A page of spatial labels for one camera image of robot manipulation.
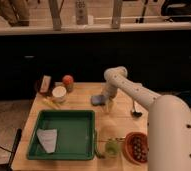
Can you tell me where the yellow stick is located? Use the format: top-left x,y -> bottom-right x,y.
42,98 -> 60,110

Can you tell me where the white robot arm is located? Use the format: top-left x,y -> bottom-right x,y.
102,66 -> 191,171

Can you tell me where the blue sponge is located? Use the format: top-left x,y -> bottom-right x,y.
91,95 -> 106,106

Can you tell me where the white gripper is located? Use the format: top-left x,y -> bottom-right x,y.
102,82 -> 117,114

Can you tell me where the green plastic tray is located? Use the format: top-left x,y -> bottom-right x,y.
27,110 -> 96,160

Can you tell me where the orange bowl with dark balls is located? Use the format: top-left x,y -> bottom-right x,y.
122,132 -> 148,165

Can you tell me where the green glass cup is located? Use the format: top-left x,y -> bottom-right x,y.
105,139 -> 120,158

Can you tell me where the white round cup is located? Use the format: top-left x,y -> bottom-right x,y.
52,86 -> 67,103

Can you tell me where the black pole left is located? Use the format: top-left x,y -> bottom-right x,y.
6,129 -> 22,171

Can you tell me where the white folded cloth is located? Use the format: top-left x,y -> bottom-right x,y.
36,129 -> 57,153

